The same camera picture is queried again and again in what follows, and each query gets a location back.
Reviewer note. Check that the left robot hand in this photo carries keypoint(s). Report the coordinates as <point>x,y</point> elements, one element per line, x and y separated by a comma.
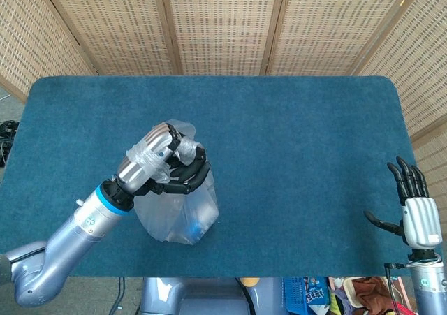
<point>139,168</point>

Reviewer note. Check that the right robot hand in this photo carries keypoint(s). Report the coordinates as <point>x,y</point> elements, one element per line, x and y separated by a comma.
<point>420,220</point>

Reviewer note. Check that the clear plastic shopping bag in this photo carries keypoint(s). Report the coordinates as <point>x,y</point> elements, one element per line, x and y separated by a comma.
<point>174,217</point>

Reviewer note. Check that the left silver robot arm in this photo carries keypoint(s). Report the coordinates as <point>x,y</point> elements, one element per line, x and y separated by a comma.
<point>80,224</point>

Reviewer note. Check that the blue white drink carton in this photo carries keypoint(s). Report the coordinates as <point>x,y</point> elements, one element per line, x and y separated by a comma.
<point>194,229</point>

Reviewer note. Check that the brown cloth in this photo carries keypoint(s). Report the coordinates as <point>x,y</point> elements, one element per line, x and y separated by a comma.
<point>370,292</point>

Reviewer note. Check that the white plastic box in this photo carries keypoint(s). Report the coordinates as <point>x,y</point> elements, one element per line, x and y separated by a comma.
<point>346,287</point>

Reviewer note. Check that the purple cloth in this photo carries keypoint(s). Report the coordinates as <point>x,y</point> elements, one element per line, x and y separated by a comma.
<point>340,299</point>

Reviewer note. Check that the blue snack packet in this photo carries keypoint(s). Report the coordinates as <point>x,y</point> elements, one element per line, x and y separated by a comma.
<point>316,294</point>

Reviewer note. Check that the silver blue robot torso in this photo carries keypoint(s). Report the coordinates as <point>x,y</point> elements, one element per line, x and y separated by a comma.
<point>195,294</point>

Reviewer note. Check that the black floor equipment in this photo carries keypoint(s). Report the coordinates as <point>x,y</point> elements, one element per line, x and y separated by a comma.
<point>7,128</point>

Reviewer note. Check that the blue plastic basket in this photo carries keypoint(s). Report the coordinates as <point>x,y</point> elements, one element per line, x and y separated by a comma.
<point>293,294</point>

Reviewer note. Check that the blue carpet table mat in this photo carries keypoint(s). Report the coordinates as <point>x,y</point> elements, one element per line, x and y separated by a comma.
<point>279,119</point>

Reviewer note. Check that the orange round knob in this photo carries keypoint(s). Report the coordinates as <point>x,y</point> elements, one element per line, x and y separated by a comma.
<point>249,281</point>

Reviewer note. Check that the woven bamboo folding screen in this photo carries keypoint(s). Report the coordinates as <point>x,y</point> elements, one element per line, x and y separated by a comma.
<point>223,25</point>

